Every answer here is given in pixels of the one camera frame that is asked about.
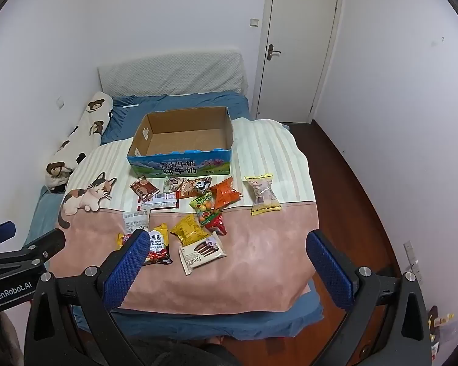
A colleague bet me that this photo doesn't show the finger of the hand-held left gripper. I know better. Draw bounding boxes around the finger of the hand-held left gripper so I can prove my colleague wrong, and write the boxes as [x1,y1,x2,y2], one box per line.
[21,228,67,272]
[0,220,17,253]

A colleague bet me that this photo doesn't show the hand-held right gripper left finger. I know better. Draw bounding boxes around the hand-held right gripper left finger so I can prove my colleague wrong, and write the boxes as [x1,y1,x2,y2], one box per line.
[25,229,151,366]

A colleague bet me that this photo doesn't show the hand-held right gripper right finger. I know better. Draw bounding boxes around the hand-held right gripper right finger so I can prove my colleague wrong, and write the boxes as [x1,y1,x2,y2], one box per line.
[306,230,431,366]

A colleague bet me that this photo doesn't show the brown pastry snack packet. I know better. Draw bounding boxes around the brown pastry snack packet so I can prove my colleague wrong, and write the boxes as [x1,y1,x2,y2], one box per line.
[129,176,160,203]

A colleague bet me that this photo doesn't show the orange snack packet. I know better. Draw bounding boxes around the orange snack packet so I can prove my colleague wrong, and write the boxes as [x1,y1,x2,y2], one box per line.
[209,176,243,210]

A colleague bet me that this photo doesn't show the cardboard box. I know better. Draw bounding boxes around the cardboard box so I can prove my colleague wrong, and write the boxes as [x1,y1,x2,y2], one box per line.
[127,106,235,178]

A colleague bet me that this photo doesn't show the person's left forearm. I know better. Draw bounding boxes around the person's left forearm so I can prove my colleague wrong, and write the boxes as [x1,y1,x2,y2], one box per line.
[0,310,25,366]

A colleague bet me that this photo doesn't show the small yellow packet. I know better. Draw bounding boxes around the small yellow packet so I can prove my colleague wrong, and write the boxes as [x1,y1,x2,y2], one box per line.
[116,232,136,250]

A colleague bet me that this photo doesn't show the yellow red noodle packet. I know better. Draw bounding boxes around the yellow red noodle packet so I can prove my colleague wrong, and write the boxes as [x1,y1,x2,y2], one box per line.
[143,224,173,267]

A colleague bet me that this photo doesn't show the white label packet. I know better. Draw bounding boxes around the white label packet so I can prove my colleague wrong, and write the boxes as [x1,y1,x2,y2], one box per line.
[122,210,151,234]

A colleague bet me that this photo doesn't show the cat print blanket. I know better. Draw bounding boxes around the cat print blanket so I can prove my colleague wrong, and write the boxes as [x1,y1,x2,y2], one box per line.
[57,116,321,317]

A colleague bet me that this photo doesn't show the white wafer packet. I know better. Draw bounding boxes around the white wafer packet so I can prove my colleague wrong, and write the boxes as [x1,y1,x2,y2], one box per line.
[179,234,227,276]

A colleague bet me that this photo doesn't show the flat red white packet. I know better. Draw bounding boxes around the flat red white packet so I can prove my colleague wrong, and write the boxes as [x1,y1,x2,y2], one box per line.
[139,192,180,210]

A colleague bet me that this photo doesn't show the small clear snack packet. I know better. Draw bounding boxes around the small clear snack packet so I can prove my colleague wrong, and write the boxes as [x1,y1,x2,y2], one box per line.
[163,176,184,193]

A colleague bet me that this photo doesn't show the green fruit print packet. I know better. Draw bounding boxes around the green fruit print packet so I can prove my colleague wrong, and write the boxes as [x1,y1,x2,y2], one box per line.
[190,194,222,225]

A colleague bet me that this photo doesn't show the person's dark clothing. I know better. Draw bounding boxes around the person's dark clothing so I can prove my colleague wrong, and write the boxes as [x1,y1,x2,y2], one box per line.
[111,335,253,366]

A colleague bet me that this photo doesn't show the yellow clear snack packet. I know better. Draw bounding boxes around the yellow clear snack packet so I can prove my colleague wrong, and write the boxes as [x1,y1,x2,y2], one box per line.
[244,174,282,216]

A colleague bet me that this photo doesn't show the red snack packet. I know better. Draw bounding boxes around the red snack packet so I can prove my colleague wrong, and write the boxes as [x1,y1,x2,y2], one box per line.
[206,213,227,236]

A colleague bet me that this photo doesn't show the panda print snack packet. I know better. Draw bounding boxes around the panda print snack packet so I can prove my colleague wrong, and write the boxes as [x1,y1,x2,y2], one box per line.
[179,176,212,199]

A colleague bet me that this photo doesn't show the bear print pillow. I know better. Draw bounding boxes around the bear print pillow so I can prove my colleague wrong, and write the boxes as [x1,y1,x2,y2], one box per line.
[46,91,113,193]

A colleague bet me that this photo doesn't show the colourful small packets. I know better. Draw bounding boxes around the colourful small packets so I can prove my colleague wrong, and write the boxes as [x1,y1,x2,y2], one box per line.
[425,305,456,355]

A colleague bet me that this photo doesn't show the grey headboard cushion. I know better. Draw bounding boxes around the grey headboard cushion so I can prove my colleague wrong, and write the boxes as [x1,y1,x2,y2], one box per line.
[97,50,249,98]

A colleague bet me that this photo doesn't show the white door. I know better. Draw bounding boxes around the white door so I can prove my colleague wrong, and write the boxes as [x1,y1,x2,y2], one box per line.
[252,0,344,123]

